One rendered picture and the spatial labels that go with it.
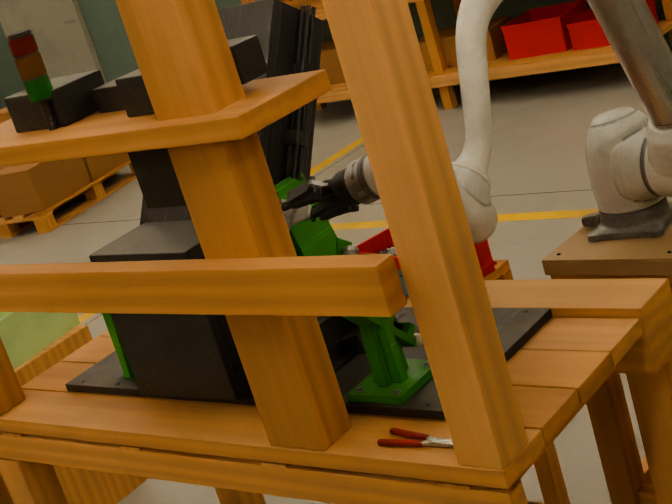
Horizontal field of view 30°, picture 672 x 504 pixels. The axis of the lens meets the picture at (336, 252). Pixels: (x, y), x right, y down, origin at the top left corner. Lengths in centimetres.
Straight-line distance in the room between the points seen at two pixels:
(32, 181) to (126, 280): 622
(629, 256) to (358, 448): 82
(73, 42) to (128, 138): 924
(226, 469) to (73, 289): 47
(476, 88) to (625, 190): 54
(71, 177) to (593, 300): 661
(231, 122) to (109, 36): 916
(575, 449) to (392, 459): 173
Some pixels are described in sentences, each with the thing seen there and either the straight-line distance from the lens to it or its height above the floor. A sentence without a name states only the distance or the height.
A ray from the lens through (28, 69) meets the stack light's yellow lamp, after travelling 248.
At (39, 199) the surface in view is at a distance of 862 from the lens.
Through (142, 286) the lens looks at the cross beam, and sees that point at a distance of 237.
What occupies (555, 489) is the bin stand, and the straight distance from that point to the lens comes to 346.
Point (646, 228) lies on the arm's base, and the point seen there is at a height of 91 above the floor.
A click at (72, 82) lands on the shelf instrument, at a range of 252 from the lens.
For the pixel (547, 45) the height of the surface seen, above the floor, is 32.
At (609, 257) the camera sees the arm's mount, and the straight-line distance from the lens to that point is 282.
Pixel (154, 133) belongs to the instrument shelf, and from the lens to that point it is 218.
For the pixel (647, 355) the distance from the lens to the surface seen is 256.
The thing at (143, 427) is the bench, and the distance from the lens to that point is 271.
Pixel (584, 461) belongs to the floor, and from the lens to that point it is 385.
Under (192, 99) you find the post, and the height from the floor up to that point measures 157.
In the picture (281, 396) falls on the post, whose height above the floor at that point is 99.
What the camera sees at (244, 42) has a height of 163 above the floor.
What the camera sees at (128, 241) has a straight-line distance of 272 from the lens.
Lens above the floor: 191
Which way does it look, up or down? 18 degrees down
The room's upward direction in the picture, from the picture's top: 17 degrees counter-clockwise
